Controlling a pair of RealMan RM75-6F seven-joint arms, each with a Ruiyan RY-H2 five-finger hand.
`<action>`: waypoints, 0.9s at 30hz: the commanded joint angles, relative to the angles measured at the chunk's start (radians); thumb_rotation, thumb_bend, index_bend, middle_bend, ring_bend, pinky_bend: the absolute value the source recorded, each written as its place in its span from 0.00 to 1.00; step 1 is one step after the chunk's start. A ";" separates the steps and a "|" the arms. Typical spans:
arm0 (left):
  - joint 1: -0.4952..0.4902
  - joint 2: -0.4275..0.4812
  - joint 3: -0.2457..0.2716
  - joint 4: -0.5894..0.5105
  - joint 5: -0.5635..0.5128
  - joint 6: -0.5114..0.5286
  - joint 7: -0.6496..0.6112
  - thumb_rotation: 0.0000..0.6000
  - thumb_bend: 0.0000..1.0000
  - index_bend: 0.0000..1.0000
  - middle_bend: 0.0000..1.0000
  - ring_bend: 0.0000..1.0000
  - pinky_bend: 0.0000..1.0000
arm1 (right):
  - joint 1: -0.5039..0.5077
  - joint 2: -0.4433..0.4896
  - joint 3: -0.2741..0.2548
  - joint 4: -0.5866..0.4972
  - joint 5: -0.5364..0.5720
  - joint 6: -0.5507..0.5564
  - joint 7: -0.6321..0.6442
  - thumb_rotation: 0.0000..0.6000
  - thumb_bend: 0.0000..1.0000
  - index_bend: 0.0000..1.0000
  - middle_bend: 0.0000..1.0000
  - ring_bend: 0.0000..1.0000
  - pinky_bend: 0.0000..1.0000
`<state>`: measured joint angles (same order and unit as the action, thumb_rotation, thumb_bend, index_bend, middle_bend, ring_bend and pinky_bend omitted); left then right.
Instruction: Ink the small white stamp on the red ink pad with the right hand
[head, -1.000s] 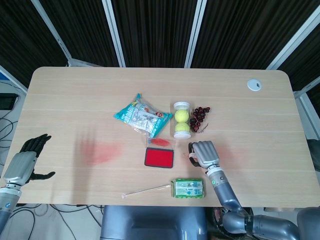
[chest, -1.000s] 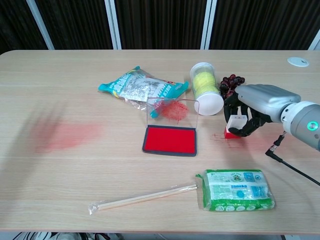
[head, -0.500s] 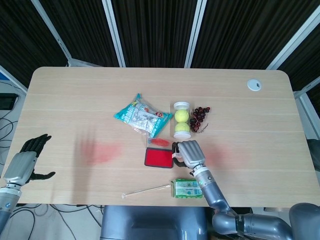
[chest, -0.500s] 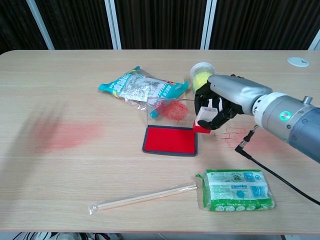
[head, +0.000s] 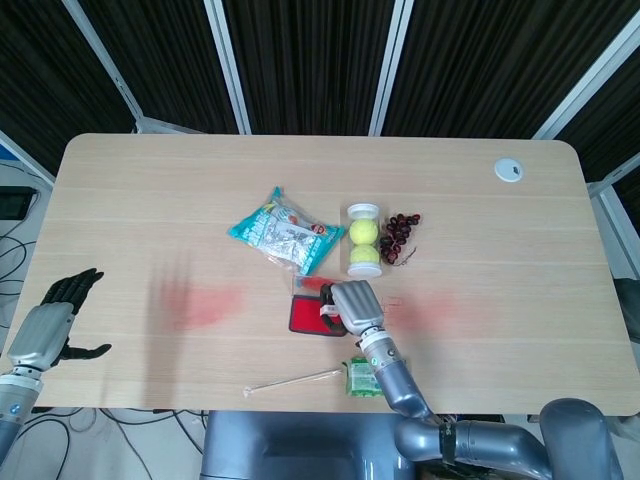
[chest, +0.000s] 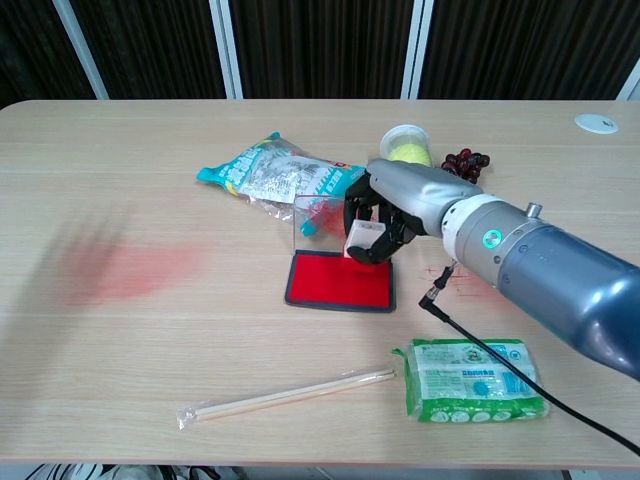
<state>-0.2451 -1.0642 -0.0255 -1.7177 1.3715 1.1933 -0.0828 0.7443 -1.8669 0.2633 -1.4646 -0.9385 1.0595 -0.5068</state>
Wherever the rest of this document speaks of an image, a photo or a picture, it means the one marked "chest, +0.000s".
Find clear tennis ball tube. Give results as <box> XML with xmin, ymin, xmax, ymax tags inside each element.
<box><xmin>379</xmin><ymin>124</ymin><xmax>434</xmax><ymax>167</ymax></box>

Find green packaged food pack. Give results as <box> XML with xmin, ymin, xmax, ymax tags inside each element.
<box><xmin>391</xmin><ymin>338</ymin><xmax>551</xmax><ymax>424</ymax></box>

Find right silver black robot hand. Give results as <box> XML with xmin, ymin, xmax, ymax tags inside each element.
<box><xmin>343</xmin><ymin>157</ymin><xmax>484</xmax><ymax>266</ymax></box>

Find white table cable grommet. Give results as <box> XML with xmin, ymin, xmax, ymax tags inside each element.
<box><xmin>573</xmin><ymin>113</ymin><xmax>620</xmax><ymax>134</ymax></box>

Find red ink pad case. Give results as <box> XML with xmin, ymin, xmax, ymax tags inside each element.
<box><xmin>284</xmin><ymin>194</ymin><xmax>398</xmax><ymax>315</ymax></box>

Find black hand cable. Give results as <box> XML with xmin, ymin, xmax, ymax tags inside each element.
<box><xmin>418</xmin><ymin>259</ymin><xmax>640</xmax><ymax>459</ymax></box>

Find wrapped wooden chopsticks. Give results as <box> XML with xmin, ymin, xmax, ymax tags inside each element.
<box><xmin>175</xmin><ymin>368</ymin><xmax>398</xmax><ymax>430</ymax></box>

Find dark red grape bunch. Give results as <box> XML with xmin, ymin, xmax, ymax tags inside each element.
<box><xmin>441</xmin><ymin>147</ymin><xmax>491</xmax><ymax>182</ymax></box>

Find teal snack bag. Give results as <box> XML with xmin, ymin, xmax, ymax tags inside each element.
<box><xmin>195</xmin><ymin>131</ymin><xmax>369</xmax><ymax>236</ymax></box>

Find yellow tennis ball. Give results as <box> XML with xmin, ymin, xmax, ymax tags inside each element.
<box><xmin>387</xmin><ymin>142</ymin><xmax>432</xmax><ymax>166</ymax></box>

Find red white stamp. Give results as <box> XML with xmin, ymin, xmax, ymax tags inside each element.
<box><xmin>343</xmin><ymin>219</ymin><xmax>386</xmax><ymax>259</ymax></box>

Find white partition post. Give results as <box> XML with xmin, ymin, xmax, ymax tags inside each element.
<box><xmin>209</xmin><ymin>0</ymin><xmax>245</xmax><ymax>100</ymax></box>
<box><xmin>52</xmin><ymin>0</ymin><xmax>110</xmax><ymax>100</ymax></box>
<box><xmin>616</xmin><ymin>69</ymin><xmax>640</xmax><ymax>101</ymax></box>
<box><xmin>399</xmin><ymin>0</ymin><xmax>434</xmax><ymax>100</ymax></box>

